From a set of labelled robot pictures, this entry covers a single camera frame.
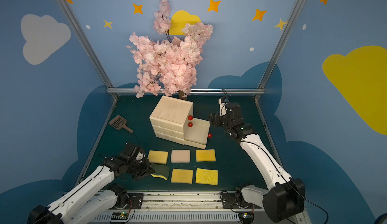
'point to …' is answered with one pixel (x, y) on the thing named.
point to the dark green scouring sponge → (160, 170)
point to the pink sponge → (180, 156)
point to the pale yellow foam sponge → (158, 157)
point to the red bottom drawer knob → (210, 135)
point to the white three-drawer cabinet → (173, 120)
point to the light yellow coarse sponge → (182, 176)
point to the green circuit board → (119, 216)
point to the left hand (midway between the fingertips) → (156, 169)
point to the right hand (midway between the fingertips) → (219, 113)
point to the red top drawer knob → (190, 117)
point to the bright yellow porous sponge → (203, 176)
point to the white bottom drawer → (196, 135)
